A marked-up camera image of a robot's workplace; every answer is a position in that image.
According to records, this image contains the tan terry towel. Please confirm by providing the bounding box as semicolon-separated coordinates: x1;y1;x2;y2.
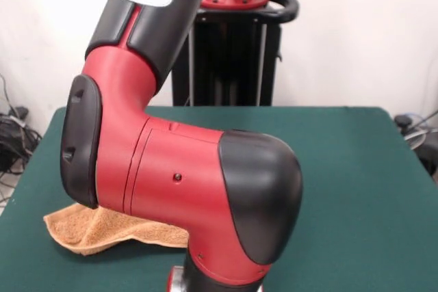
42;202;190;257

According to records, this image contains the dark green table cloth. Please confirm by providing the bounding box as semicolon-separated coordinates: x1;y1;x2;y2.
0;105;438;292

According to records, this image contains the round black base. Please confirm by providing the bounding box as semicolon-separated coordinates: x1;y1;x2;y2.
412;133;438;178

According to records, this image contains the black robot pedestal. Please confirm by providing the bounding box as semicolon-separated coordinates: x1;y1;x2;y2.
170;0;301;107

